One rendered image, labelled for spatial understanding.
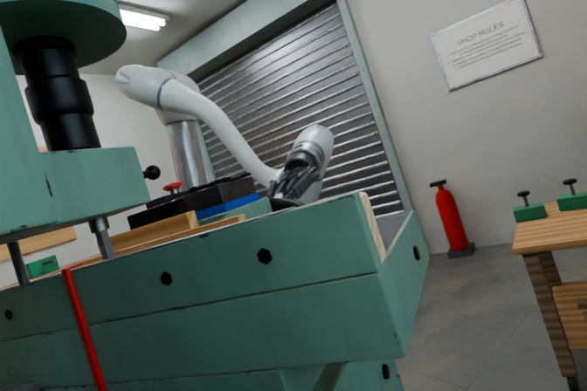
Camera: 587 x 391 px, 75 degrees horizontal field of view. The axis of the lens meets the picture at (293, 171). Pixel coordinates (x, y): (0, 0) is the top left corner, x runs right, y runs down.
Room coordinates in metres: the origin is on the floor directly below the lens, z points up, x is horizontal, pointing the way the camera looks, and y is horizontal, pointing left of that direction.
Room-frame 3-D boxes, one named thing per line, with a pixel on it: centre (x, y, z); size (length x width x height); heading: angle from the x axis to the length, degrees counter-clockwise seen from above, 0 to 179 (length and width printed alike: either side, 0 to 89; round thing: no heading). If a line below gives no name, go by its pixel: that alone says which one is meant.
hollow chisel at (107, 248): (0.42, 0.22, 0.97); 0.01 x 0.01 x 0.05; 66
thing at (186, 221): (0.49, 0.20, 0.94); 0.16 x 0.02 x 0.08; 66
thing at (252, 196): (0.60, 0.15, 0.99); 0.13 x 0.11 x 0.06; 66
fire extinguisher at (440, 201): (3.07, -1.07, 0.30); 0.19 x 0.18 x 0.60; 147
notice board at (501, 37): (2.83, -1.61, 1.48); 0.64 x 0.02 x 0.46; 57
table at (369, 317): (0.52, 0.18, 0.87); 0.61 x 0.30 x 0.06; 66
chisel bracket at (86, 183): (0.40, 0.23, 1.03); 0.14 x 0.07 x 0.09; 156
